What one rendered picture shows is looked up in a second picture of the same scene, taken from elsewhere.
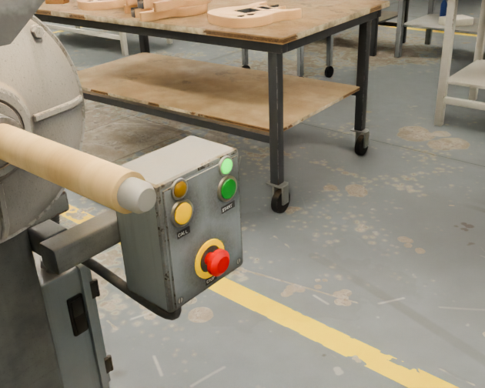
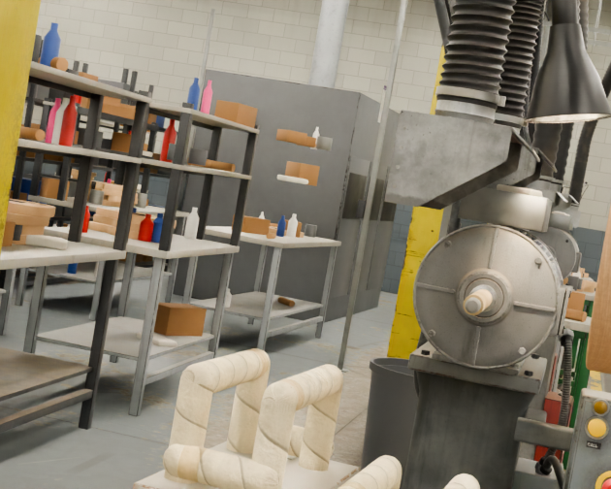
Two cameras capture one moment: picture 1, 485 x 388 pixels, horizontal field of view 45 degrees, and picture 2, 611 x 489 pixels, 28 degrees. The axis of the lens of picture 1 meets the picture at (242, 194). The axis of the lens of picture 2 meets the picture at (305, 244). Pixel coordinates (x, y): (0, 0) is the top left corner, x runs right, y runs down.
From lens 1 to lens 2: 1.63 m
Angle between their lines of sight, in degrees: 63
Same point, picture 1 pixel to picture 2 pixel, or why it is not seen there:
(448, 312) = not seen: outside the picture
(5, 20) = (418, 200)
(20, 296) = (496, 455)
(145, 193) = (471, 302)
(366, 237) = not seen: outside the picture
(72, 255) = (529, 433)
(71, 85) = (548, 299)
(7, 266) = (498, 427)
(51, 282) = (529, 474)
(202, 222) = not seen: outside the picture
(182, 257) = (585, 465)
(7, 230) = (473, 358)
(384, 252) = not seen: outside the picture
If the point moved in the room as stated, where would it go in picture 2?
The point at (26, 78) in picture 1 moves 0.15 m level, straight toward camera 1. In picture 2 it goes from (520, 280) to (471, 276)
